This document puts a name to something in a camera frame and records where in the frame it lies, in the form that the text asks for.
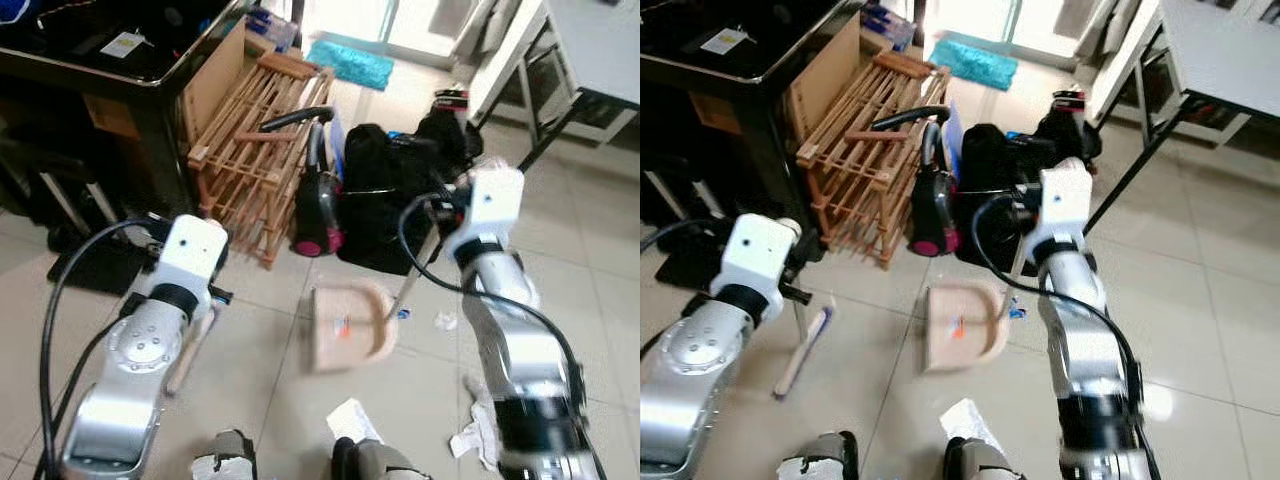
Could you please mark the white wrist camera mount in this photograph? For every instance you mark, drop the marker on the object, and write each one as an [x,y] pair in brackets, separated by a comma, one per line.
[757,252]
[188,252]
[490,205]
[1062,205]

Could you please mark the black and magenta vacuum cleaner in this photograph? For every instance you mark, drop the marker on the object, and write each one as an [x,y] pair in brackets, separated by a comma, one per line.
[318,215]
[932,215]

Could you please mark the wooden slatted rack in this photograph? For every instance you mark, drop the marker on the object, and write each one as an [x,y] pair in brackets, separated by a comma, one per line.
[860,150]
[250,150]

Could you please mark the black fabric bag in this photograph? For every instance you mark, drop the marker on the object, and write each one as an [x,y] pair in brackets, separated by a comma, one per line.
[385,190]
[990,180]

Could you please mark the teal floor mat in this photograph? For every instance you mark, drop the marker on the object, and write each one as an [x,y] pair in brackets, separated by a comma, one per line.
[975,63]
[350,64]

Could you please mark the brown cardboard sheet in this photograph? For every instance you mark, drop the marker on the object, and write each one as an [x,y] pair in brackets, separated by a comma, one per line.
[215,90]
[825,85]

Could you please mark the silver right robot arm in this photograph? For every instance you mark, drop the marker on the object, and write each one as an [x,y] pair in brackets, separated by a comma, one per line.
[1085,340]
[520,350]

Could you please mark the crumpled white paper strip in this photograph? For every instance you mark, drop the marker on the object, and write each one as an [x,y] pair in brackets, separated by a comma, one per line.
[478,430]

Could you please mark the black glossy table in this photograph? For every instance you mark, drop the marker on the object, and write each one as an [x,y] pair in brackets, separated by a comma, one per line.
[720,90]
[90,90]

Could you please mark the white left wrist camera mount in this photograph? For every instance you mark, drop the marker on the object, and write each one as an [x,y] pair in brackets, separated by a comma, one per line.
[188,252]
[757,252]

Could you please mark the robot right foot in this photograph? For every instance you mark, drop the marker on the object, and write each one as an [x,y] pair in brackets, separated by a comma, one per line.
[985,462]
[375,462]

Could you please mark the small white paper scrap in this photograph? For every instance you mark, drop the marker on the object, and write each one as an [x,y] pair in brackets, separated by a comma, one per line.
[445,321]

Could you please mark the grey table with black legs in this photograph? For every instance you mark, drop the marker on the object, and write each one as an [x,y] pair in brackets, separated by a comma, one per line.
[1220,50]
[600,45]

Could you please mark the flat white paper scrap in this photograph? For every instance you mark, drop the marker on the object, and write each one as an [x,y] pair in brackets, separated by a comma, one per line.
[965,420]
[352,420]

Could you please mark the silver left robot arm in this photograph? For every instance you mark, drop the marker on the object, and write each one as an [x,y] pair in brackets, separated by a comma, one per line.
[140,345]
[690,350]

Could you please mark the white label with yellow mark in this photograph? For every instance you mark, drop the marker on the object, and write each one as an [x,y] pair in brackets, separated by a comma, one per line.
[124,44]
[725,40]

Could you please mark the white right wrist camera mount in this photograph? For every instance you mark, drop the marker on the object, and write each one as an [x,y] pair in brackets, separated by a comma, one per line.
[1062,205]
[490,205]

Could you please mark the black floor mat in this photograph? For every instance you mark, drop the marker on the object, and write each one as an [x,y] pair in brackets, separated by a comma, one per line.
[690,268]
[95,268]

